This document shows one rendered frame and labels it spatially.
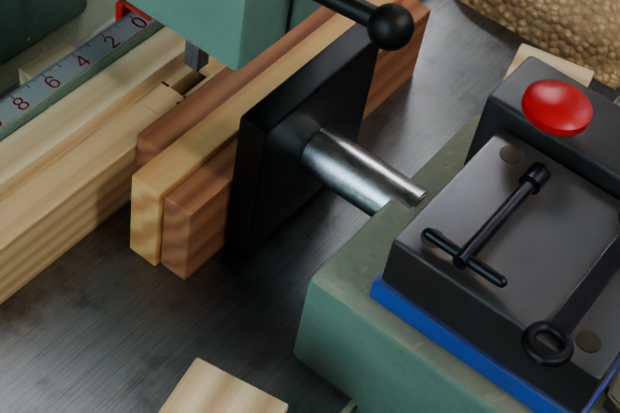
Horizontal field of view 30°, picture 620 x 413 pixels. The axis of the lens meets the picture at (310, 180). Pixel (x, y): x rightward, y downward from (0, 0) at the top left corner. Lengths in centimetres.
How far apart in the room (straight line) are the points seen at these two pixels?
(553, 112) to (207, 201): 16
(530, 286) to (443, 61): 25
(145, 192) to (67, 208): 4
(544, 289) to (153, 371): 18
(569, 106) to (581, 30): 21
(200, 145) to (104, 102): 5
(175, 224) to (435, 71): 21
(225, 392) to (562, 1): 35
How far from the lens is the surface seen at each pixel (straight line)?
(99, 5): 84
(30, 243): 54
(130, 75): 58
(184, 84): 60
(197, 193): 53
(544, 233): 48
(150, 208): 53
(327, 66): 53
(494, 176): 49
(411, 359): 48
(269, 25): 51
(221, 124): 55
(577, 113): 50
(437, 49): 69
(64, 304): 55
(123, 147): 56
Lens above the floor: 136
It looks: 49 degrees down
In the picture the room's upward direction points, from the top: 12 degrees clockwise
